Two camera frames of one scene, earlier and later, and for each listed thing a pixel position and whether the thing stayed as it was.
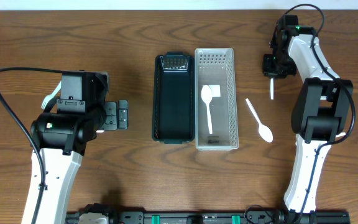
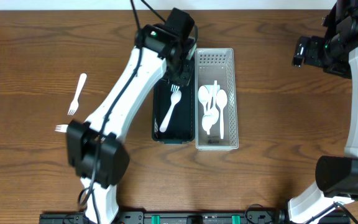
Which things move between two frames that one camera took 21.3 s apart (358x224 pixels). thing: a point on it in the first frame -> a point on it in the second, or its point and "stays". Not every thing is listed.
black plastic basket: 173,98 stays
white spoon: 340,134 -> 214,116
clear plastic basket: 216,66 stays
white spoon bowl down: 264,131 -> 207,119
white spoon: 272,88 -> 222,99
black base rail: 220,218 stays
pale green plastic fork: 48,97 -> 174,88
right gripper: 272,70 -> 305,51
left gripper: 112,115 -> 181,76
